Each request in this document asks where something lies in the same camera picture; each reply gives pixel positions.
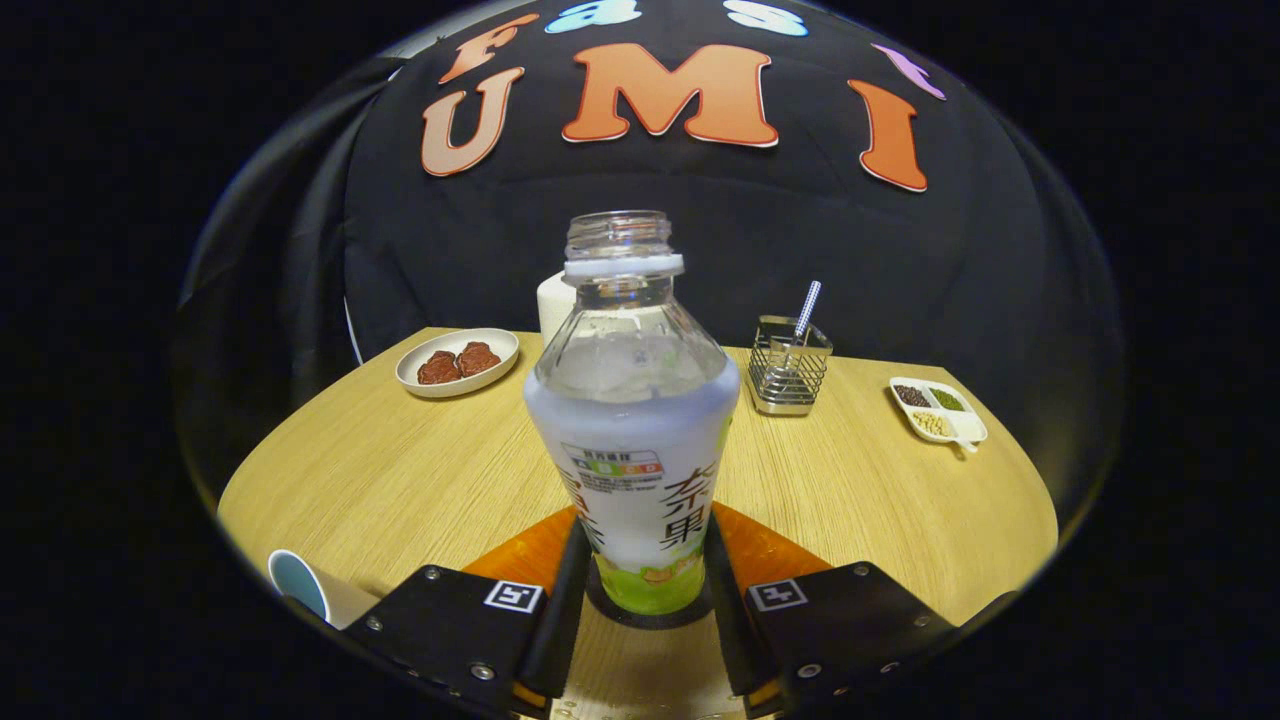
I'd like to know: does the dark round coaster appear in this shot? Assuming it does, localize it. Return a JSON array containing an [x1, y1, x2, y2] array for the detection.
[[585, 585, 716, 631]]

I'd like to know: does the black backdrop cloth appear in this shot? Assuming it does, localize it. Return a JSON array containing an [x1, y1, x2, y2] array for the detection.
[[170, 0, 1126, 521]]

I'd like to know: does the white round plate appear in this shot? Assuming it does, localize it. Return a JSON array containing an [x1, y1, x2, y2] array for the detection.
[[396, 328, 521, 399]]

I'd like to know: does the striped drinking straw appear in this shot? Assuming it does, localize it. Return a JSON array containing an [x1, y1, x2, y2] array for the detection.
[[790, 281, 822, 346]]

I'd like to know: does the wooden table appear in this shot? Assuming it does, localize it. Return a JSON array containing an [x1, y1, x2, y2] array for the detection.
[[217, 327, 1059, 720]]

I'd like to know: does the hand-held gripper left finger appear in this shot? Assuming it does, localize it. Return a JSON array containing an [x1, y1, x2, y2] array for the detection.
[[345, 505, 593, 717]]

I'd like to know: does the white divided dish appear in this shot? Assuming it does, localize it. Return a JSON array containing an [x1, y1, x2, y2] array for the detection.
[[889, 377, 989, 453]]

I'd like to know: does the clear juice bottle green label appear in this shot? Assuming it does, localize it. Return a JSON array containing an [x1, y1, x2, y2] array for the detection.
[[522, 210, 742, 616]]

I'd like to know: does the white cup blue inside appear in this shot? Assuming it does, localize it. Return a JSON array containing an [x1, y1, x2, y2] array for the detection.
[[268, 549, 381, 631]]

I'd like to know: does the metal wire holder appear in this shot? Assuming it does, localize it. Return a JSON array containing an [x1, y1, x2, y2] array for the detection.
[[748, 316, 834, 417]]

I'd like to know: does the white toaster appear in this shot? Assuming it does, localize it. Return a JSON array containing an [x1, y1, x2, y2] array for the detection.
[[537, 270, 581, 346]]

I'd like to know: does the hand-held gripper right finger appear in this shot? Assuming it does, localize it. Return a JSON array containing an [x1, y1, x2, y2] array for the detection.
[[703, 503, 956, 717]]

